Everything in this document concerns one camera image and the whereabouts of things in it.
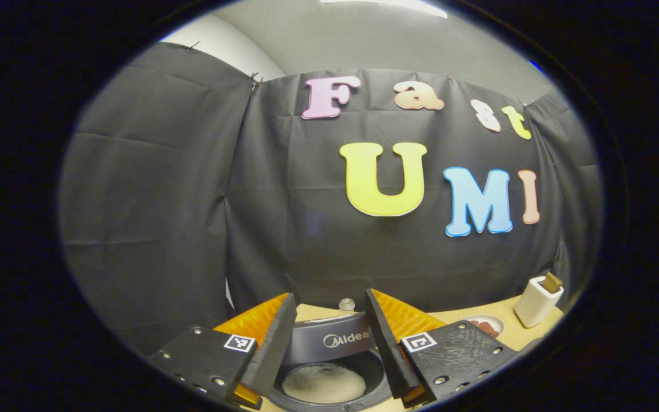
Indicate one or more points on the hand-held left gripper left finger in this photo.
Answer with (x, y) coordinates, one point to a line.
(275, 349)

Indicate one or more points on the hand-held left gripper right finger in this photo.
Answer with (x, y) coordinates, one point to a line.
(386, 349)

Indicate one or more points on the grey rice cooker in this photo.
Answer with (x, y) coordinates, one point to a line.
(312, 336)

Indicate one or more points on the white rice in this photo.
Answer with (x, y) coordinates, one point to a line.
(324, 384)

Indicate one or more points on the white chopstick holder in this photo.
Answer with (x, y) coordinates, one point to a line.
(532, 306)

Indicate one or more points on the small clear glass bottle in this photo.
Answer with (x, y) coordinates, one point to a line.
(346, 305)

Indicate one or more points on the brown meat piece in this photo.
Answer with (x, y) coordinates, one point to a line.
(487, 328)

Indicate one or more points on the round white plate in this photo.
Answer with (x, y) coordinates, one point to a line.
(492, 321)

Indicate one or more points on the black backdrop cloth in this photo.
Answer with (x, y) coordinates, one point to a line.
(163, 200)

